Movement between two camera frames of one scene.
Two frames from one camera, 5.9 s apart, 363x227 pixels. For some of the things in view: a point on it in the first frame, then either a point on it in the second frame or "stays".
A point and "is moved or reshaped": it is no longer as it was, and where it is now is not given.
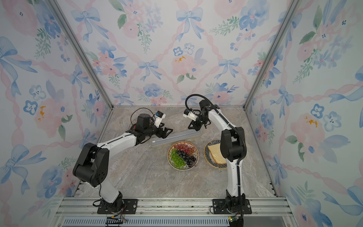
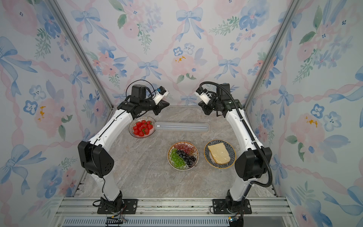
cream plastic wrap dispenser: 175,135 is moved or reshaped
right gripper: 198,127 → 206,107
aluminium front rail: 82,212 stays
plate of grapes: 183,155 stays
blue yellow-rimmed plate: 209,156 stays
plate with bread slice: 213,155 stays
